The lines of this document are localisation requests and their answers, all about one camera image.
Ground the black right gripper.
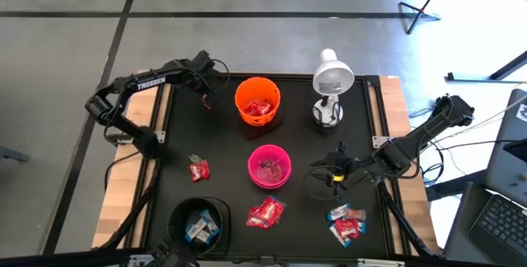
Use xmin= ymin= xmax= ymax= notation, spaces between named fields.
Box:
xmin=310 ymin=139 xmax=363 ymax=190

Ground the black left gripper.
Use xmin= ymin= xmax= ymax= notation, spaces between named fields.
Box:
xmin=187 ymin=50 xmax=226 ymax=110

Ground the clear orange candy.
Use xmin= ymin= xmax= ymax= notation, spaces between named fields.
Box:
xmin=267 ymin=162 xmax=286 ymax=182
xmin=257 ymin=158 xmax=275 ymax=177

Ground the red candy wrapper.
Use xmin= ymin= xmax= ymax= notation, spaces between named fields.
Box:
xmin=257 ymin=195 xmax=287 ymax=226

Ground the red candy pack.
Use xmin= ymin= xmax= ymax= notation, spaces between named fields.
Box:
xmin=189 ymin=159 xmax=212 ymax=184
xmin=255 ymin=100 xmax=274 ymax=115
xmin=242 ymin=101 xmax=261 ymax=116

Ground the clear wrapped brown candy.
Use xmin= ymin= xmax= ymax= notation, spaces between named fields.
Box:
xmin=344 ymin=208 xmax=367 ymax=223

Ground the orange plastic bucket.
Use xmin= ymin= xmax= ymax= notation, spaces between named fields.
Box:
xmin=234 ymin=76 xmax=282 ymax=128

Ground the pink plastic face bucket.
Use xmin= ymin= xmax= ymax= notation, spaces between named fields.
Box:
xmin=247 ymin=143 xmax=293 ymax=190

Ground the white gooseneck desk lamp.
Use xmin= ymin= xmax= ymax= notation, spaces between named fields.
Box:
xmin=311 ymin=48 xmax=356 ymax=130

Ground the black desk base bar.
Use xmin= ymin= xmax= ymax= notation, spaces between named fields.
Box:
xmin=426 ymin=170 xmax=489 ymax=202

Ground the black bucket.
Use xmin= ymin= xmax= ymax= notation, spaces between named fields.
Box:
xmin=167 ymin=195 xmax=232 ymax=256

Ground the black T-foot desk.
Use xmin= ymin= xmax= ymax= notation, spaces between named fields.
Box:
xmin=444 ymin=50 xmax=527 ymax=85

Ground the grey desk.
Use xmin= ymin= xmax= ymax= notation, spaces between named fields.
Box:
xmin=443 ymin=88 xmax=527 ymax=267

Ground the black tripod stand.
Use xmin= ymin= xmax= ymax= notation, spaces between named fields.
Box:
xmin=397 ymin=0 xmax=489 ymax=35

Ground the black laptop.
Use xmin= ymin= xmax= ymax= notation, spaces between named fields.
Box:
xmin=468 ymin=194 xmax=527 ymax=265

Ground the black tablet device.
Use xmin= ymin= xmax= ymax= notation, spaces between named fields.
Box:
xmin=502 ymin=137 xmax=527 ymax=163

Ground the grey furniture foot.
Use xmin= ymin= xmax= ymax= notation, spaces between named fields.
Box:
xmin=0 ymin=145 xmax=32 ymax=163

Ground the black lamp cable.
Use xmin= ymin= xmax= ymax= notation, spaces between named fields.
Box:
xmin=311 ymin=101 xmax=345 ymax=130

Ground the black frame strut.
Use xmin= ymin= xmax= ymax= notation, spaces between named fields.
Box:
xmin=376 ymin=184 xmax=441 ymax=258
xmin=98 ymin=166 xmax=161 ymax=251

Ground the black frame crossbeam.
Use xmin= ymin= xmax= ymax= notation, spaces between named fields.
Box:
xmin=0 ymin=246 xmax=527 ymax=267

